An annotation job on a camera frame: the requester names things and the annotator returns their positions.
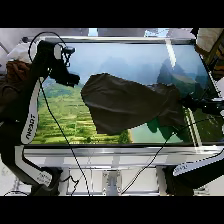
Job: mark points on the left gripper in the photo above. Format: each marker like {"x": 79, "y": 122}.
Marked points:
{"x": 66, "y": 78}

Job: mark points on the dark garment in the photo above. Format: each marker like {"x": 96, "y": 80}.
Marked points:
{"x": 126, "y": 101}

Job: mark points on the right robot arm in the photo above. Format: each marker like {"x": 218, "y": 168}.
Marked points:
{"x": 200, "y": 168}

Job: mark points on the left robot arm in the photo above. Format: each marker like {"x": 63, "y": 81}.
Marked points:
{"x": 28, "y": 115}

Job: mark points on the brown garment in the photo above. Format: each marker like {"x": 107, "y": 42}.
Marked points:
{"x": 18, "y": 71}

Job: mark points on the white garment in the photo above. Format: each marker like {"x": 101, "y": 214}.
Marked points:
{"x": 20, "y": 53}

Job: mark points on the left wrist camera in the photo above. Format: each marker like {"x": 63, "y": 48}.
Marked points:
{"x": 68, "y": 50}

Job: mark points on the silver frame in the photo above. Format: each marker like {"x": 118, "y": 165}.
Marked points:
{"x": 113, "y": 152}

